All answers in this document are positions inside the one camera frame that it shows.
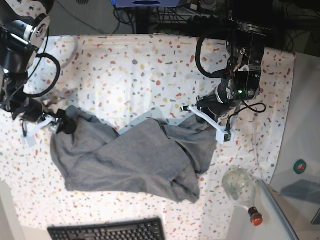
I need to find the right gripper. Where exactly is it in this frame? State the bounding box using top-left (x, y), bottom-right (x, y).
top-left (9, 98), bottom-right (77, 135)

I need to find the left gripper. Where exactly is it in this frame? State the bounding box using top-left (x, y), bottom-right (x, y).
top-left (196, 88), bottom-right (240, 122)

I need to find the grey t-shirt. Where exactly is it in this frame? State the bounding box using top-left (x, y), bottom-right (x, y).
top-left (50, 106), bottom-right (217, 203)

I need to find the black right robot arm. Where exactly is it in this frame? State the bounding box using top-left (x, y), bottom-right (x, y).
top-left (0, 0), bottom-right (77, 135)

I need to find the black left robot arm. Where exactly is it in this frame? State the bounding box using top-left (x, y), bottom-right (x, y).
top-left (195, 21), bottom-right (266, 121)

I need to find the terrazzo patterned tablecloth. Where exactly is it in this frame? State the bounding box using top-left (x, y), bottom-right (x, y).
top-left (0, 35), bottom-right (296, 240)

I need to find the clear glass bottle red cap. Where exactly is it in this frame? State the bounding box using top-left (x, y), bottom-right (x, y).
top-left (222, 166), bottom-right (263, 227)

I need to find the green tape roll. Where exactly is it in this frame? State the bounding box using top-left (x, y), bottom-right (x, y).
top-left (293, 159), bottom-right (307, 175)

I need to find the black computer keyboard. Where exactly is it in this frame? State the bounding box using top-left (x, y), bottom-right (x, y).
top-left (47, 218), bottom-right (166, 240)

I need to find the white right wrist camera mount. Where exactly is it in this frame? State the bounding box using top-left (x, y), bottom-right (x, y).
top-left (20, 113), bottom-right (62, 148)

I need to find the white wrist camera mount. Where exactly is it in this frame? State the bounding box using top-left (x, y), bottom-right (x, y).
top-left (180, 105), bottom-right (236, 145)
top-left (20, 113), bottom-right (62, 148)

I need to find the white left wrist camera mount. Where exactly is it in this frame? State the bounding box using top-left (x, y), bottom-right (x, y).
top-left (180, 105), bottom-right (236, 145)

